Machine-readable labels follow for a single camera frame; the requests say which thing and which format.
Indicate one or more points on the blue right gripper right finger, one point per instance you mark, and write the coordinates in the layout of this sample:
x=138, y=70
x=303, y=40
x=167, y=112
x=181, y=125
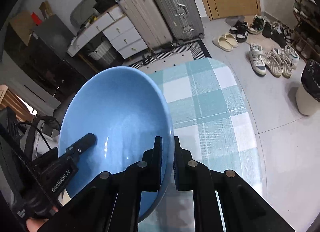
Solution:
x=189, y=174

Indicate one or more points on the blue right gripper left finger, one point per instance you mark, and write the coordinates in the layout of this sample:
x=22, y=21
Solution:
x=145, y=175

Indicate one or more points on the blue bowl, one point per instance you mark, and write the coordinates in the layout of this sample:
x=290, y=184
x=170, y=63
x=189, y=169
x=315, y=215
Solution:
x=126, y=110

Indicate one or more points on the person's hand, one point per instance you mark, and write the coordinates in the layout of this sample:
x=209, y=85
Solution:
x=33, y=225

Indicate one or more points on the teal checked tablecloth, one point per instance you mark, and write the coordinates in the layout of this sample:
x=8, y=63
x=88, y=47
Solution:
x=210, y=117

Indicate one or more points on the black refrigerator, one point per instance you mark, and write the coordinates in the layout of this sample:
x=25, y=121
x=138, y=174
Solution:
x=45, y=59

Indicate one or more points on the patterned floor rug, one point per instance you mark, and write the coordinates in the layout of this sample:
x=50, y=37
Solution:
x=197, y=49

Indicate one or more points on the woven laundry basket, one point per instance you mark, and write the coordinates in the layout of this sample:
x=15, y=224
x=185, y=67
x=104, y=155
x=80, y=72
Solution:
x=104, y=53

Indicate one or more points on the white high-top sneaker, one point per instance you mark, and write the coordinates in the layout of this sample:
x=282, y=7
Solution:
x=256, y=57

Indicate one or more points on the beige slippers pair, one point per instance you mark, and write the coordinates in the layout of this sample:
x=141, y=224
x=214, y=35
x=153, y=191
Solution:
x=227, y=42

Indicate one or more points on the white trash bin black bag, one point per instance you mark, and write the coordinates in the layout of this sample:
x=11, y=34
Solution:
x=307, y=95

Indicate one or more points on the white drawer desk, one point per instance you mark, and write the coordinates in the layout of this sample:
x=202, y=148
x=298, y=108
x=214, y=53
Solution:
x=116, y=26

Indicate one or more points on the beige hard suitcase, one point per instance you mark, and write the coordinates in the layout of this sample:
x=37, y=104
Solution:
x=148, y=21

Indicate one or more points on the silver hard suitcase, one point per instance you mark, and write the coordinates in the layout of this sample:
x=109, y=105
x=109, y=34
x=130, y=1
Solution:
x=183, y=19

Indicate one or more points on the wooden shoe rack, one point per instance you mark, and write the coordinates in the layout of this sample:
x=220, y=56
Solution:
x=305, y=36

